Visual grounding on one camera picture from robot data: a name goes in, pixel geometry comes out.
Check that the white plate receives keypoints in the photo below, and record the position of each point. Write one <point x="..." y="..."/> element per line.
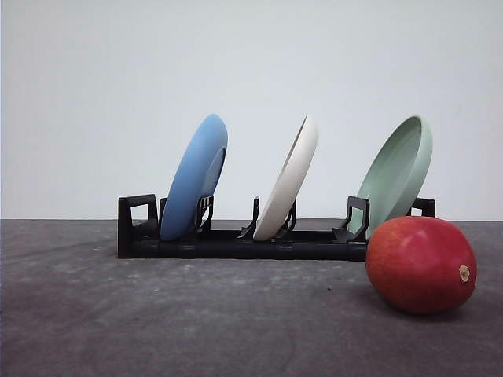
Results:
<point x="290" y="181"/>

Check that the green plate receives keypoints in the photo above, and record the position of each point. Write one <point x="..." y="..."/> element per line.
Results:
<point x="395" y="172"/>

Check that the blue plate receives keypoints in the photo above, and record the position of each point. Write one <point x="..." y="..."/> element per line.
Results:
<point x="195" y="178"/>

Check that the black dish rack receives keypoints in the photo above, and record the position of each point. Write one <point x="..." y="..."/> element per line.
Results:
<point x="140" y="234"/>

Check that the red pomegranate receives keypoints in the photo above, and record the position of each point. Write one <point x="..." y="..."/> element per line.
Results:
<point x="421" y="264"/>

